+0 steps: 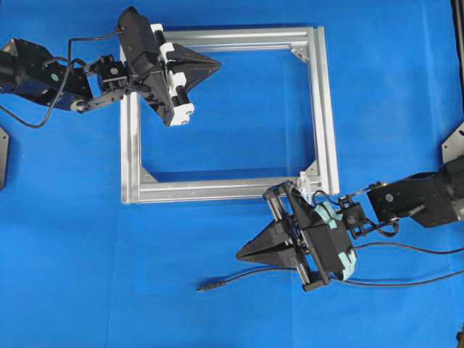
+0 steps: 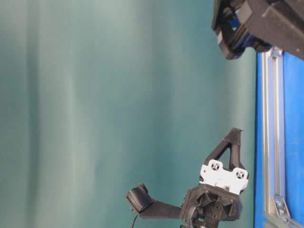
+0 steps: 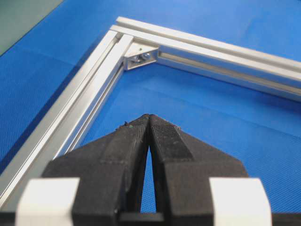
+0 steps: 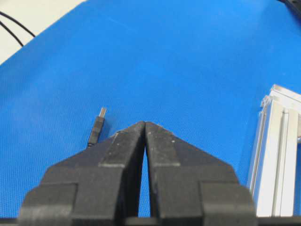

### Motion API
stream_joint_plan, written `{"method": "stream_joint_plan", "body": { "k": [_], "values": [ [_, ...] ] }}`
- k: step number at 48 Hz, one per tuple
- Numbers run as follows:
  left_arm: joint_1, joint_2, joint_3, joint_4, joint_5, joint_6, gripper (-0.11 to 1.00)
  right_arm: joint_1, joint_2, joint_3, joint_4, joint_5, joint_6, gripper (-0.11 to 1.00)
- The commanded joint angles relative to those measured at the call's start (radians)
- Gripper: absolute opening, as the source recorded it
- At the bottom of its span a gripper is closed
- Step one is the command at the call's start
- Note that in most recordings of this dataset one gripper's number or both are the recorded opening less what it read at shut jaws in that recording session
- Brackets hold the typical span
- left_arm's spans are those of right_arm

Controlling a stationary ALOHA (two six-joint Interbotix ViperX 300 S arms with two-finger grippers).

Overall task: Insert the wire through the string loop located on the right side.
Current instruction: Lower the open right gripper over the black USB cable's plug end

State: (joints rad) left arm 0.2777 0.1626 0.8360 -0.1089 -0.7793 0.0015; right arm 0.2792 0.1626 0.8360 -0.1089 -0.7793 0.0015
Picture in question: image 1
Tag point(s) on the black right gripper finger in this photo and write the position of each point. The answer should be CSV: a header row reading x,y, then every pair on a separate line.
x,y
281,258
272,238

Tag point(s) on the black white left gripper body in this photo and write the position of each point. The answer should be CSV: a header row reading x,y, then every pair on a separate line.
x,y
146,53

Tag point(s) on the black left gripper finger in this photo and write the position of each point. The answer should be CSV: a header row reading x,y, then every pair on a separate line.
x,y
195,74
184,55

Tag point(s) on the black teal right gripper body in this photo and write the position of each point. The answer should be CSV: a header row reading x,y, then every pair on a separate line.
x,y
321,242

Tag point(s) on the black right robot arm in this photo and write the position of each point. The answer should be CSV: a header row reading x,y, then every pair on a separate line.
x,y
430,199

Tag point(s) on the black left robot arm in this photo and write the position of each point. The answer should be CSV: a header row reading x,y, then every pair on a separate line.
x,y
29,71

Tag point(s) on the blue table mat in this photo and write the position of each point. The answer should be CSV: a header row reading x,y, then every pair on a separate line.
x,y
81,269

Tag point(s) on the square aluminium extrusion frame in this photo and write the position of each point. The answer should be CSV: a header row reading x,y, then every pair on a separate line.
x,y
307,44

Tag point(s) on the grey right base plate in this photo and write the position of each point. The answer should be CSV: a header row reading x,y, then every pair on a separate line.
x,y
453,145

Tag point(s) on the black vertical post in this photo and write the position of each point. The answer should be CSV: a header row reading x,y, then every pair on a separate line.
x,y
457,13

